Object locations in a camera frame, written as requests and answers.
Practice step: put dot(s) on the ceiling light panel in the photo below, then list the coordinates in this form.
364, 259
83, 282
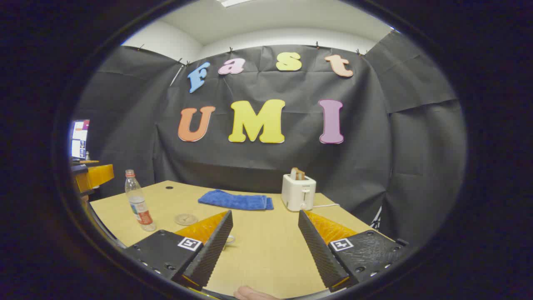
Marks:
233, 2

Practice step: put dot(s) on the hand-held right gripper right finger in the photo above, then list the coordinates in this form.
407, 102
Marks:
318, 250

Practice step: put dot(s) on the bread slice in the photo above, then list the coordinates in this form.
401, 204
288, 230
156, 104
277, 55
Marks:
297, 174

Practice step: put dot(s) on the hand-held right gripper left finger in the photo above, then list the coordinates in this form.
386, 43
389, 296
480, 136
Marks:
212, 250

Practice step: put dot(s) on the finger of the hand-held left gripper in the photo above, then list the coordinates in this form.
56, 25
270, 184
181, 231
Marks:
100, 175

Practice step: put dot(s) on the black backdrop cloth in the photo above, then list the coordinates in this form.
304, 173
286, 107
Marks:
266, 166

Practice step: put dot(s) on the clear plastic water bottle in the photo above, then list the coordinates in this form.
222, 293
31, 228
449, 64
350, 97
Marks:
139, 204

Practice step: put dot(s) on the white toaster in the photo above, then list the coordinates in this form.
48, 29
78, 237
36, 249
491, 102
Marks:
297, 193

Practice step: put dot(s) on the blue towel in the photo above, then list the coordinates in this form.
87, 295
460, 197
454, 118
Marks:
233, 200

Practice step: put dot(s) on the computer monitor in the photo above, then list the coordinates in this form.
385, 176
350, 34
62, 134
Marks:
79, 139

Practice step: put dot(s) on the round brown coaster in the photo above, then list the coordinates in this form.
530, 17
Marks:
186, 219

